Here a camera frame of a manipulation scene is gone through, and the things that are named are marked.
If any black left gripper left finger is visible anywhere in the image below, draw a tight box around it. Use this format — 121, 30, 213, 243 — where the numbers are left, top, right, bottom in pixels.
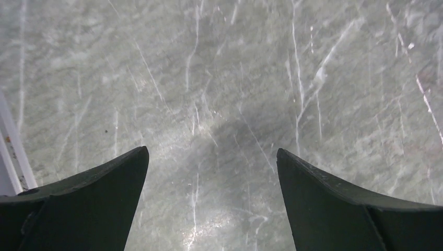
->
1, 146, 149, 250

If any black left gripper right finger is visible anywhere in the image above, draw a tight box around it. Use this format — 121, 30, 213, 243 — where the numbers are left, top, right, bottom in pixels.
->
276, 149, 442, 250

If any white aluminium table rail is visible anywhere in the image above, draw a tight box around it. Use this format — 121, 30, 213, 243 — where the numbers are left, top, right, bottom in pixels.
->
1, 93, 38, 196

